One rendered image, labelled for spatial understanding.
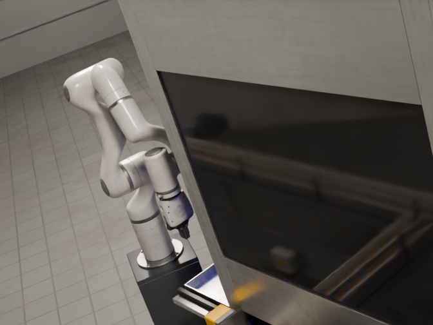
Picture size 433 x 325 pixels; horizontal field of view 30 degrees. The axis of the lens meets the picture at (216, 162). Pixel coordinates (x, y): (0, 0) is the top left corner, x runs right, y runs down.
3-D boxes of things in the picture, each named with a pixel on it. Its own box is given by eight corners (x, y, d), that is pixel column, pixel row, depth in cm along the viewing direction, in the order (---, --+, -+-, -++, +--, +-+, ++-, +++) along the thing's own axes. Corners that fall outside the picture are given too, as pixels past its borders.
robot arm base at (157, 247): (133, 253, 325) (118, 215, 317) (177, 235, 327) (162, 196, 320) (142, 275, 307) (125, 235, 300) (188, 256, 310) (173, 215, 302)
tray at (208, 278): (305, 278, 269) (301, 270, 268) (248, 323, 257) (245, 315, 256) (241, 253, 296) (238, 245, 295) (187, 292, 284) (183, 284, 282)
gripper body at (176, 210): (163, 201, 263) (174, 229, 268) (187, 186, 268) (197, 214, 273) (151, 196, 269) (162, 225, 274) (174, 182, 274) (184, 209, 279)
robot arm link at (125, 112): (147, 93, 278) (193, 168, 273) (107, 113, 272) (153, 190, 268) (151, 83, 269) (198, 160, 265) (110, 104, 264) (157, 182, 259)
